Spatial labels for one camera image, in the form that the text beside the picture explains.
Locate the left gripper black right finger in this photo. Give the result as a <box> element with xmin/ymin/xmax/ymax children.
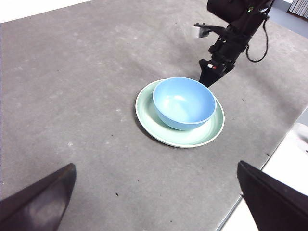
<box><xmin>237</xmin><ymin>160</ymin><xmax>308</xmax><ymax>231</ymax></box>

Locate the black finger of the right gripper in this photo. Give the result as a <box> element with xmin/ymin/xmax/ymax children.
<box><xmin>211</xmin><ymin>63</ymin><xmax>235</xmax><ymax>86</ymax></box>
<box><xmin>198</xmin><ymin>59</ymin><xmax>218</xmax><ymax>88</ymax></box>

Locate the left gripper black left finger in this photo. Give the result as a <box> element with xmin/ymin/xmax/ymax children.
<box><xmin>0</xmin><ymin>163</ymin><xmax>77</xmax><ymax>231</ymax></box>

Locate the blue bowl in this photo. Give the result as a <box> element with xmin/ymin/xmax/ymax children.
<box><xmin>152</xmin><ymin>77</ymin><xmax>217</xmax><ymax>131</ymax></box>

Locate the green plate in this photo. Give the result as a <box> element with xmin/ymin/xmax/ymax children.
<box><xmin>135</xmin><ymin>78</ymin><xmax>226</xmax><ymax>149</ymax></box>

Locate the striped grey white panel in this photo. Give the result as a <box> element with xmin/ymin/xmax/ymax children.
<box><xmin>287</xmin><ymin>0</ymin><xmax>308</xmax><ymax>18</ymax></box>

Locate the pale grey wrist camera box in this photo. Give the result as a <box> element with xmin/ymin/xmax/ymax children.
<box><xmin>193</xmin><ymin>23</ymin><xmax>214</xmax><ymax>39</ymax></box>

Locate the black cable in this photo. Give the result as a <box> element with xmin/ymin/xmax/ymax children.
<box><xmin>244</xmin><ymin>16</ymin><xmax>270</xmax><ymax>64</ymax></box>

